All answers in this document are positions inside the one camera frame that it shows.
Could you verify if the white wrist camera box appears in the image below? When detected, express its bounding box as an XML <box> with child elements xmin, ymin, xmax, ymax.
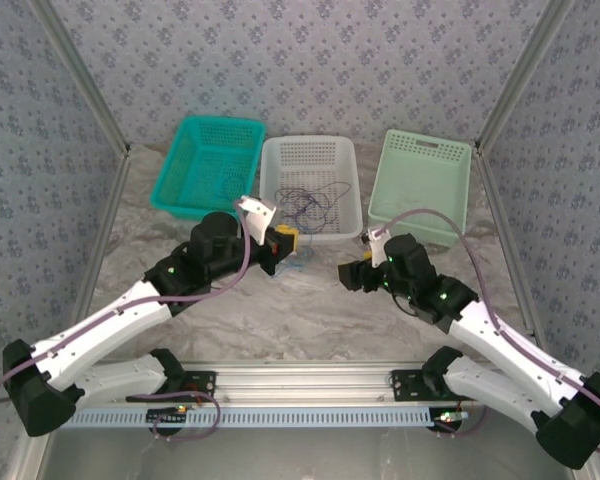
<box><xmin>362</xmin><ymin>225</ymin><xmax>392</xmax><ymax>269</ymax></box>
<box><xmin>233</xmin><ymin>195</ymin><xmax>279</xmax><ymax>246</ymax></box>

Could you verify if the white perforated basket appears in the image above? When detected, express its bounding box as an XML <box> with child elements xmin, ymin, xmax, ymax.
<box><xmin>258</xmin><ymin>134</ymin><xmax>365</xmax><ymax>246</ymax></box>

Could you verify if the mint green perforated basket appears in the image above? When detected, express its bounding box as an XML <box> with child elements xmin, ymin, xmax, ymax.
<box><xmin>367</xmin><ymin>128</ymin><xmax>474</xmax><ymax>250</ymax></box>

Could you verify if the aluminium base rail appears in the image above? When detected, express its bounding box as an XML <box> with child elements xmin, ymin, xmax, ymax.
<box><xmin>74</xmin><ymin>360</ymin><xmax>486</xmax><ymax>409</ymax></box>

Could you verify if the white slotted cable duct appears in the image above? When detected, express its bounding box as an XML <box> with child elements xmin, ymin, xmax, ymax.
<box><xmin>62</xmin><ymin>407</ymin><xmax>444</xmax><ymax>430</ymax></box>

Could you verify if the teal perforated basket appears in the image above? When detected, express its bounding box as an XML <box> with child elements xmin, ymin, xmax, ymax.
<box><xmin>148</xmin><ymin>115</ymin><xmax>267</xmax><ymax>222</ymax></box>

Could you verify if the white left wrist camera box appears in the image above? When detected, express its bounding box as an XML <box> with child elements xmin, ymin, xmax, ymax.
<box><xmin>233</xmin><ymin>195</ymin><xmax>279</xmax><ymax>246</ymax></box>

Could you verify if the aluminium frame post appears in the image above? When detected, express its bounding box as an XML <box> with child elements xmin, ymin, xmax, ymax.
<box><xmin>32</xmin><ymin>0</ymin><xmax>132</xmax><ymax>156</ymax></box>
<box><xmin>474</xmin><ymin>0</ymin><xmax>579</xmax><ymax>151</ymax></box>

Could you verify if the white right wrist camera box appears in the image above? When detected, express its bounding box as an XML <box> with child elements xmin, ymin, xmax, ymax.
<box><xmin>362</xmin><ymin>225</ymin><xmax>392</xmax><ymax>269</ymax></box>

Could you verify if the small circuit board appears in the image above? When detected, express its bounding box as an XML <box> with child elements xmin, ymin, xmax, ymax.
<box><xmin>146</xmin><ymin>405</ymin><xmax>190</xmax><ymax>427</ymax></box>
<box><xmin>432</xmin><ymin>409</ymin><xmax>470</xmax><ymax>432</ymax></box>

